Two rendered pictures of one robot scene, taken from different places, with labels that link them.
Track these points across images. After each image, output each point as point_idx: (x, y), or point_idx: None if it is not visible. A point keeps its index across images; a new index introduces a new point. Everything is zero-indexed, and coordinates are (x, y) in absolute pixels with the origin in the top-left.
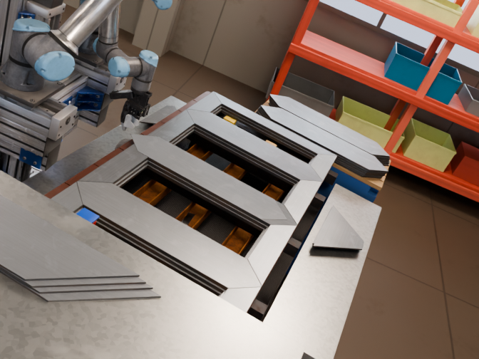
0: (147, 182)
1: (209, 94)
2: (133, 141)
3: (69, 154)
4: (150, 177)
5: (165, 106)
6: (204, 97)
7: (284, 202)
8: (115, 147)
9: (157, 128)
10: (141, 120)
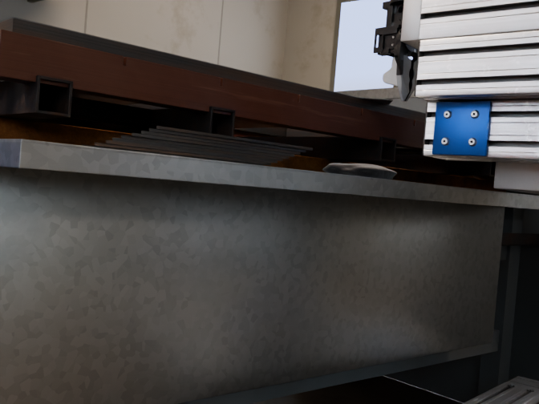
0: (350, 162)
1: (56, 26)
2: (389, 103)
3: (493, 191)
4: (342, 160)
5: (171, 127)
6: (99, 37)
7: (160, 108)
8: (394, 171)
9: (328, 90)
10: (305, 147)
